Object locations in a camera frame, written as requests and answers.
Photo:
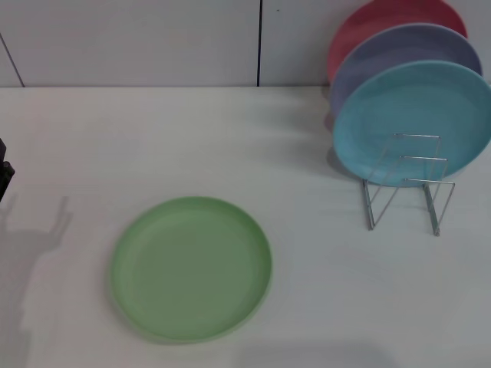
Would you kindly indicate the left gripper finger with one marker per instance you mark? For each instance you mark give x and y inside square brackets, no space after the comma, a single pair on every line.
[5,176]

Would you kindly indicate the green plastic plate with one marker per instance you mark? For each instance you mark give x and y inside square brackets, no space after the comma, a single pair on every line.
[192,268]

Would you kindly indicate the red plastic plate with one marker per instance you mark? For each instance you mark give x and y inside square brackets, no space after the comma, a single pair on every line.
[368,23]

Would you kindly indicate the light blue plastic plate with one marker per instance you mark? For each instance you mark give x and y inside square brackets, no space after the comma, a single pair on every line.
[403,103]

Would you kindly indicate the purple plastic plate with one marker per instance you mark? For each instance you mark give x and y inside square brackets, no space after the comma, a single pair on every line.
[406,46]

